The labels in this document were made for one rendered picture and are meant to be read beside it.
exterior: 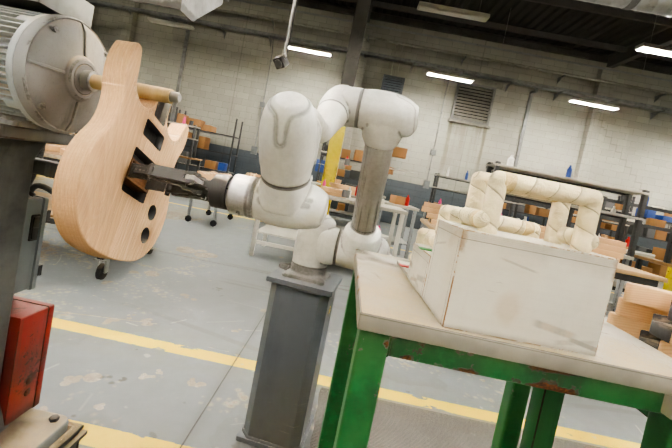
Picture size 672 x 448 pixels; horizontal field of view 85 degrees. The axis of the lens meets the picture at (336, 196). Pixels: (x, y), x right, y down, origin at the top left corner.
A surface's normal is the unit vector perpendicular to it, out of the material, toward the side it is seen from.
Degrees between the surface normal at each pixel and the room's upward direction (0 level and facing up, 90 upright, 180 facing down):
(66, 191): 87
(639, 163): 90
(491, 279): 90
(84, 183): 87
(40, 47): 81
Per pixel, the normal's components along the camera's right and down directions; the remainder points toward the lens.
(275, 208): -0.15, 0.52
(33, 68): 0.83, 0.26
